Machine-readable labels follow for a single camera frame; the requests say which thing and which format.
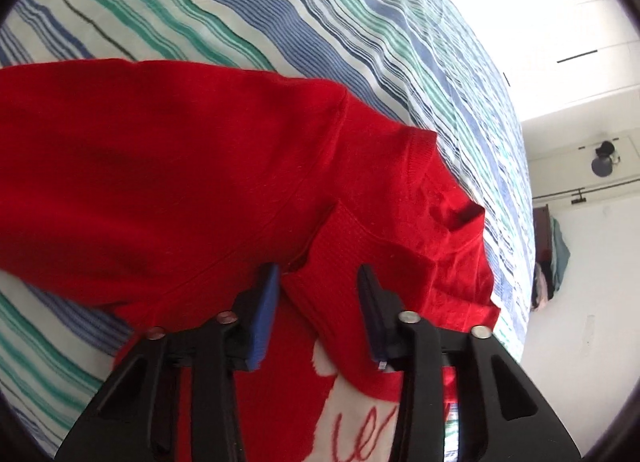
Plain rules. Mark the dark wooden dresser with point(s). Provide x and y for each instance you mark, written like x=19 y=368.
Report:
x=541 y=224

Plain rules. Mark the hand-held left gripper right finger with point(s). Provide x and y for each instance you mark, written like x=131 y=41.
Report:
x=372 y=317

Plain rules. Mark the black wall lamp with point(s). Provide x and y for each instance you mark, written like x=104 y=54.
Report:
x=602 y=162

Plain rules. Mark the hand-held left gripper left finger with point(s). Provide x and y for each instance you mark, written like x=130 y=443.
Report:
x=265 y=317

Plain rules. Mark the striped bed sheet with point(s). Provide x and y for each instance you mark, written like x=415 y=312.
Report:
x=300 y=17

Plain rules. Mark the pile of folded clothes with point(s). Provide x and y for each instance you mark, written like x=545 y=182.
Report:
x=552 y=262

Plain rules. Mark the red knit sweater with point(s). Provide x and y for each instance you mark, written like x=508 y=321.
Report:
x=200 y=167

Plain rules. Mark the thin dark wall rail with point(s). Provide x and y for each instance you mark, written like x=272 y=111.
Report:
x=580 y=196

